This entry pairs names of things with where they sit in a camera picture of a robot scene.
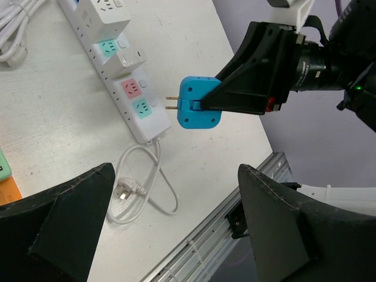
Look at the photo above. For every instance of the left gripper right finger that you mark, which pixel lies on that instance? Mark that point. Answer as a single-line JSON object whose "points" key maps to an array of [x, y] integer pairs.
{"points": [[297, 238]]}

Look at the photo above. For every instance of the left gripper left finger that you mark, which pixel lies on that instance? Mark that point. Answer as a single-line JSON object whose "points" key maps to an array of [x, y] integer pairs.
{"points": [[53, 235]]}

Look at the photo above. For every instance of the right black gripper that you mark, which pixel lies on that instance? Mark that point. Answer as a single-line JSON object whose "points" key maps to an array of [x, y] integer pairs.
{"points": [[260, 75]]}

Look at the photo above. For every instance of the blue plug adapter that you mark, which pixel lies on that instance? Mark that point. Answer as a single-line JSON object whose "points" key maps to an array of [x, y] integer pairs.
{"points": [[190, 114]]}

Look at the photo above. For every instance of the white pastel power strip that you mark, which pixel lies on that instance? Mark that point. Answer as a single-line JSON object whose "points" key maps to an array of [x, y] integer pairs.
{"points": [[133, 94]]}

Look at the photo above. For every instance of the green plug adapter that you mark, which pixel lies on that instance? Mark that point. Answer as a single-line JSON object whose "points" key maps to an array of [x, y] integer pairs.
{"points": [[5, 170]]}

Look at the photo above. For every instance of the white usb charger block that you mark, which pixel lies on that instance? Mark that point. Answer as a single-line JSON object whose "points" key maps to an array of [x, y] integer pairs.
{"points": [[124, 62]]}

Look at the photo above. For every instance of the white cube socket adapter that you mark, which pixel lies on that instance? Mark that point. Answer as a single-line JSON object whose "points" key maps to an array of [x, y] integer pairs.
{"points": [[102, 20]]}

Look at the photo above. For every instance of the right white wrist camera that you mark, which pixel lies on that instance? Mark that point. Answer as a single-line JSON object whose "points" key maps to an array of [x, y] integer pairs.
{"points": [[290, 12]]}

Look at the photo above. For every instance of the aluminium front rail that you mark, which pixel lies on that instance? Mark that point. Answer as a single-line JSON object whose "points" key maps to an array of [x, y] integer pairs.
{"points": [[209, 253]]}

